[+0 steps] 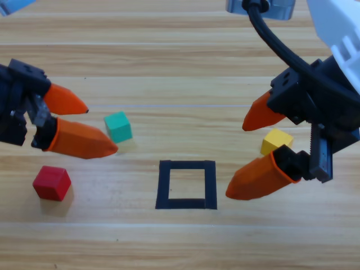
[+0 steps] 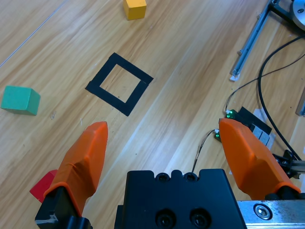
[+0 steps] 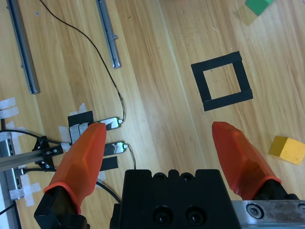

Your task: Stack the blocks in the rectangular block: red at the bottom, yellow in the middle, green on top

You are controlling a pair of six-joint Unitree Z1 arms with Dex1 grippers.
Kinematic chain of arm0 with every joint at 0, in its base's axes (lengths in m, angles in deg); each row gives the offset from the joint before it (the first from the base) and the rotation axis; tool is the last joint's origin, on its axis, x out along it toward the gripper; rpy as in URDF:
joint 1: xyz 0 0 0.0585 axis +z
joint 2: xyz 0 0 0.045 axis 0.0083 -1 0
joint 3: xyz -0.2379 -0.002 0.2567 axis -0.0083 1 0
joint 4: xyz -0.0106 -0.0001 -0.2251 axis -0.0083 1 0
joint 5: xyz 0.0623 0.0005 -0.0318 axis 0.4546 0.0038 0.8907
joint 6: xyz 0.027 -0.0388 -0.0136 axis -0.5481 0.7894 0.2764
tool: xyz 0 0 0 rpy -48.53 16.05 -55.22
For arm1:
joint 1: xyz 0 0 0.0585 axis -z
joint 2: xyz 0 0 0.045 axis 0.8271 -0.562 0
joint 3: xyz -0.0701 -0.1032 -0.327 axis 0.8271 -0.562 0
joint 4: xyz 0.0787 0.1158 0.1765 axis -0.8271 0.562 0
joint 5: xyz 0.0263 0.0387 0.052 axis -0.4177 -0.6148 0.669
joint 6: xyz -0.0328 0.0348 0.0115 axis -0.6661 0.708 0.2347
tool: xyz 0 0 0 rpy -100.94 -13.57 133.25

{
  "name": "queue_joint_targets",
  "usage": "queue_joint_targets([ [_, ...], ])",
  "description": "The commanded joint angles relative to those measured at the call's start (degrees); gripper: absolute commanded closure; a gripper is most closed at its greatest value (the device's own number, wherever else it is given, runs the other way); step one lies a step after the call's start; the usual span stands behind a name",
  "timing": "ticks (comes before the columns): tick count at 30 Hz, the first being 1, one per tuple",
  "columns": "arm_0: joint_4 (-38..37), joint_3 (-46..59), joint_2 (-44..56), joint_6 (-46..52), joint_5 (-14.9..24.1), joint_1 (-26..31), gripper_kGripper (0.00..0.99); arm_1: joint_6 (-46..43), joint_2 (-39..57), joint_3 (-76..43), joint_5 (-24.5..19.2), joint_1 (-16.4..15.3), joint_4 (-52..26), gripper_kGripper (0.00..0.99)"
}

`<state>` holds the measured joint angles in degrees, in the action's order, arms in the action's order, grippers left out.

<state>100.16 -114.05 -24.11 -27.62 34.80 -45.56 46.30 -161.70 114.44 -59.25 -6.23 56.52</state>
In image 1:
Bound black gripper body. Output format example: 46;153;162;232
266;56;360;183
0;58;53;147

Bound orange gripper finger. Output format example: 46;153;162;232
224;145;313;201
43;83;89;115
241;91;287;132
30;116;119;160

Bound yellow cube block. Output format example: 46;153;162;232
260;128;295;157

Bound green cube block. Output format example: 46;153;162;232
103;111;133;145

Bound red cube block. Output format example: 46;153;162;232
32;165;72;202

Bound black tape square outline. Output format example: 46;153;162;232
155;159;218;211

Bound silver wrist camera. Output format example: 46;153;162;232
226;0;295;21
0;0;37;17

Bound thick black camera cable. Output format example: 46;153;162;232
242;0;352;93

